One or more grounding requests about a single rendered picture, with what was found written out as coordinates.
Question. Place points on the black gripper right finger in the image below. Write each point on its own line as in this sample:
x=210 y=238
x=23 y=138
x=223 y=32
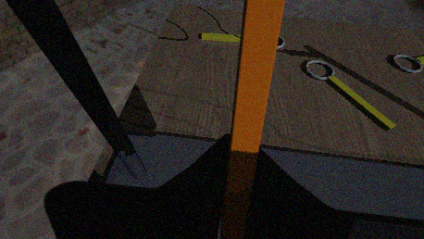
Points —
x=281 y=208

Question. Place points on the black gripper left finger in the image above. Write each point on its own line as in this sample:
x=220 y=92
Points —
x=189 y=206

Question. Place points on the grey loop with yellow handle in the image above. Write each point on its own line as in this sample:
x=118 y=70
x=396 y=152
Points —
x=417 y=60
x=229 y=38
x=358 y=101

